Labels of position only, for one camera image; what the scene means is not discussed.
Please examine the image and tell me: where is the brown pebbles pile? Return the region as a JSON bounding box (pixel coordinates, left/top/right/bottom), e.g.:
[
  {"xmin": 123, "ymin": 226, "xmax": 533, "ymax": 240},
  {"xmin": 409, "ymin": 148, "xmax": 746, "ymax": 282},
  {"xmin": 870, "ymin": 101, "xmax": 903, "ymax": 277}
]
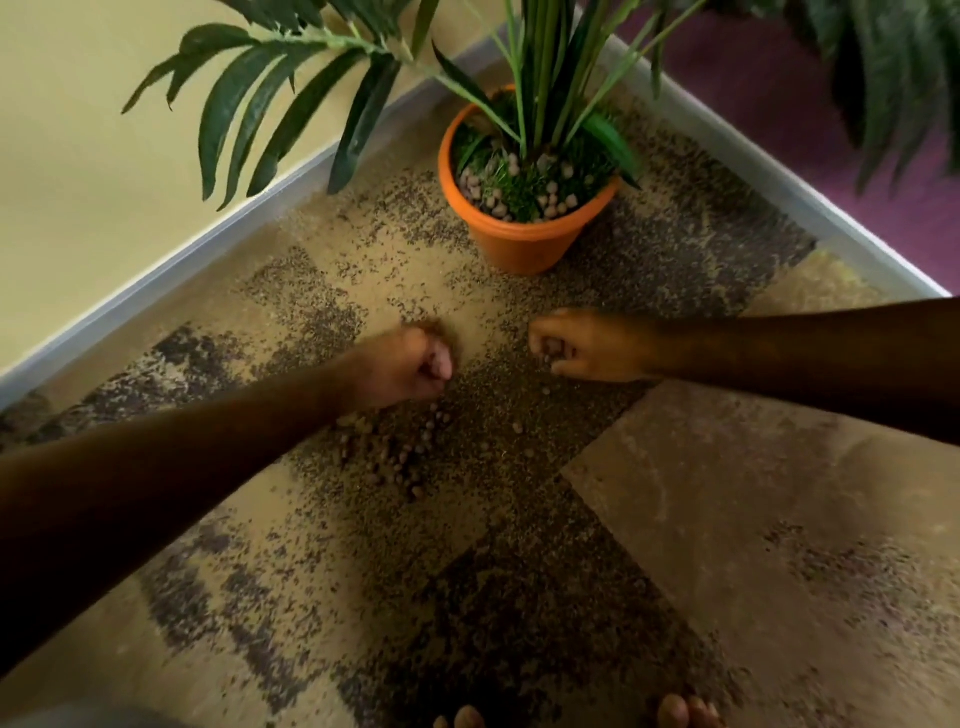
[{"xmin": 335, "ymin": 403, "xmax": 528, "ymax": 502}]

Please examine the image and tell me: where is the person's right foot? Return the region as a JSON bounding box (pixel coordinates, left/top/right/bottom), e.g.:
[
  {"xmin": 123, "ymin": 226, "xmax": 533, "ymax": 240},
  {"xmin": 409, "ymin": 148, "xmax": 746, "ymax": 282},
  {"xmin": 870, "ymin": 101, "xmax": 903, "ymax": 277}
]
[{"xmin": 657, "ymin": 693, "xmax": 723, "ymax": 728}]

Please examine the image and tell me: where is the person's right hand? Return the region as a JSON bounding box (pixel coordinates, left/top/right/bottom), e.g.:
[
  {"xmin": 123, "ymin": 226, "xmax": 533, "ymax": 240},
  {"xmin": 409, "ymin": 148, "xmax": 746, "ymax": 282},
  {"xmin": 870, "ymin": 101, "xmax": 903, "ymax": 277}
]
[{"xmin": 527, "ymin": 308, "xmax": 663, "ymax": 385}]

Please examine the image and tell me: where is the green artificial palm plant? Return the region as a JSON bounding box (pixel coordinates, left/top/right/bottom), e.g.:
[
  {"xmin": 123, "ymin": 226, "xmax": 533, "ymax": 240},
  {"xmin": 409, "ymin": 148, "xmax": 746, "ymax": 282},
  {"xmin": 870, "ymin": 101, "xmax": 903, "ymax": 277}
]
[{"xmin": 121, "ymin": 0, "xmax": 960, "ymax": 277}]

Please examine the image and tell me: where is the white baseboard under purple wall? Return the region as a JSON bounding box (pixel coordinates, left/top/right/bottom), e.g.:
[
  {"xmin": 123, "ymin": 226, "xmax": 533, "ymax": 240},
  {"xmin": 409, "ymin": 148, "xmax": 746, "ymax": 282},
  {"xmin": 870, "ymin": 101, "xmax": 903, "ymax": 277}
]
[{"xmin": 603, "ymin": 33, "xmax": 952, "ymax": 300}]

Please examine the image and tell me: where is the person's left forearm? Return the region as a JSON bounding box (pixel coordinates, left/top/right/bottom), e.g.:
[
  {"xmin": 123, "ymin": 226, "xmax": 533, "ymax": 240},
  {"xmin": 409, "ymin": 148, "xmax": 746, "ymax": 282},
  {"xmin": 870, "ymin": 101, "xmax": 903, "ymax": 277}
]
[{"xmin": 0, "ymin": 365, "xmax": 355, "ymax": 678}]

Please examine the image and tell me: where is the person's right forearm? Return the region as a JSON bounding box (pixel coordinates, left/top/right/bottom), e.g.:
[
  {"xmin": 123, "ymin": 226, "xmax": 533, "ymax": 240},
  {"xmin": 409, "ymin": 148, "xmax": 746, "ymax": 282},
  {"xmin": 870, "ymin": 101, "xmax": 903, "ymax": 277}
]
[{"xmin": 650, "ymin": 296, "xmax": 960, "ymax": 445}]

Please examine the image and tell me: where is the white baseboard under yellow wall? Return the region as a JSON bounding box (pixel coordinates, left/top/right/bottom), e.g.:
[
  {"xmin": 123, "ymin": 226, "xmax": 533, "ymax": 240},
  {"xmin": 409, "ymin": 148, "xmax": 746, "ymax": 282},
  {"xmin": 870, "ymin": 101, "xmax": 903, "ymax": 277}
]
[{"xmin": 0, "ymin": 33, "xmax": 515, "ymax": 410}]

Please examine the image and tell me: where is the person's left hand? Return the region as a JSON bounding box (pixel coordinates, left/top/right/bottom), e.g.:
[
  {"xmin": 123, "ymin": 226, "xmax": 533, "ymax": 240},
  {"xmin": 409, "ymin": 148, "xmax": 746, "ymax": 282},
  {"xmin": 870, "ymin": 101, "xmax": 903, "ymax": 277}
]
[{"xmin": 335, "ymin": 323, "xmax": 457, "ymax": 415}]

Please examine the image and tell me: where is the cluster of pale pebbles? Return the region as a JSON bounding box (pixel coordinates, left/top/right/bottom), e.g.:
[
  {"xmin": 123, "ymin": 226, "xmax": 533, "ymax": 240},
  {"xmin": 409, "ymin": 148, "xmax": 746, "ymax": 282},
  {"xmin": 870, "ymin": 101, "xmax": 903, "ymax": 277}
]
[{"xmin": 458, "ymin": 152, "xmax": 584, "ymax": 225}]

